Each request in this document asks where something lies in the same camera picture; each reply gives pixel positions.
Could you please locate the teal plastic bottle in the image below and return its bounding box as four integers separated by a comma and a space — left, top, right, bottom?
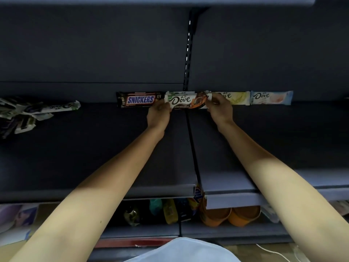
149, 199, 164, 217

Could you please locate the person's left hand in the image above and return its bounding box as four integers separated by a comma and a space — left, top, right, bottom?
147, 100, 172, 140

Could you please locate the Snickers bar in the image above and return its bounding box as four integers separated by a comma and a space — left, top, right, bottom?
116, 91, 165, 109

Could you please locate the Dove bar yellow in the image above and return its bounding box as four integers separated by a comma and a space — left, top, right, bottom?
214, 91, 251, 106

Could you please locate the orange blue detergent bag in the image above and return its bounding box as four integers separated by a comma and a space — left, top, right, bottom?
190, 184, 205, 214

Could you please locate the dark blue carton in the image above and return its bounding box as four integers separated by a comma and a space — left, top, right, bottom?
176, 199, 193, 222

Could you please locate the pile of mixed chocolate bars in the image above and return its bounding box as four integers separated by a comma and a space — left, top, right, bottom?
0, 96, 81, 139

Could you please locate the blue printed package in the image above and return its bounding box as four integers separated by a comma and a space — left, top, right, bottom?
15, 205, 39, 227

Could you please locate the white cable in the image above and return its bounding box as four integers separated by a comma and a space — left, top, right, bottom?
256, 242, 311, 262

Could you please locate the person's right hand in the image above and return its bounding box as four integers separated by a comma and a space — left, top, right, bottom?
206, 92, 236, 133

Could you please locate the person's left forearm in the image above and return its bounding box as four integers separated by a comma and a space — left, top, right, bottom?
9, 127, 167, 262

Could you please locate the person's right forearm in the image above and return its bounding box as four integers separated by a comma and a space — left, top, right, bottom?
218, 121, 349, 262

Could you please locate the purple plastic basin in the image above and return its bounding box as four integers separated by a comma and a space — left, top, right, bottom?
0, 204, 24, 234

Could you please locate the clear plastic container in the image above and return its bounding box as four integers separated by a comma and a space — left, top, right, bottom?
261, 204, 281, 224

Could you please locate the cardboard box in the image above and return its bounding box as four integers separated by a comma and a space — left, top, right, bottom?
0, 203, 60, 262

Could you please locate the yellow plastic bottle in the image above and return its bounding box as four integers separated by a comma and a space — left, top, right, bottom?
163, 199, 178, 225

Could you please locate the Dove bar light blue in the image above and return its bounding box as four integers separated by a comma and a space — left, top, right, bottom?
250, 91, 294, 106

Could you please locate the Dove bar brown hazelnut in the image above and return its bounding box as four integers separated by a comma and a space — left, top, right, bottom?
164, 91, 213, 110

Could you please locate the dark grey metal shelf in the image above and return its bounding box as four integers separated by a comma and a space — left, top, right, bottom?
0, 0, 349, 262

